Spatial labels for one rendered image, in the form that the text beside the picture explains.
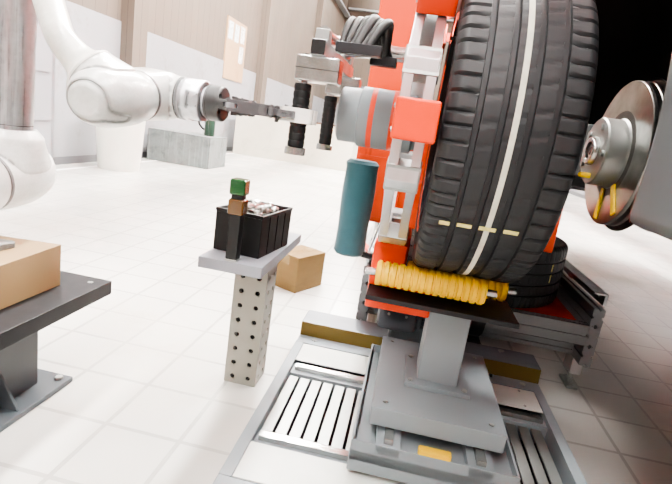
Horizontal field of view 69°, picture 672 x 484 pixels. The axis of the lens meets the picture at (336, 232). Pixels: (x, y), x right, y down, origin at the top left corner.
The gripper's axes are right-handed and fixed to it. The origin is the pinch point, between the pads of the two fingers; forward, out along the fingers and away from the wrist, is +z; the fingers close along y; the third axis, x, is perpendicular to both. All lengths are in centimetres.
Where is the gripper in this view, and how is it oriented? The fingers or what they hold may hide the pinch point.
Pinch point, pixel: (299, 115)
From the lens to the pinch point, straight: 105.0
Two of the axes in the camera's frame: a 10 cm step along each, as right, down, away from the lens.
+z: 9.8, 1.8, -1.3
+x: 1.5, -9.7, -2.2
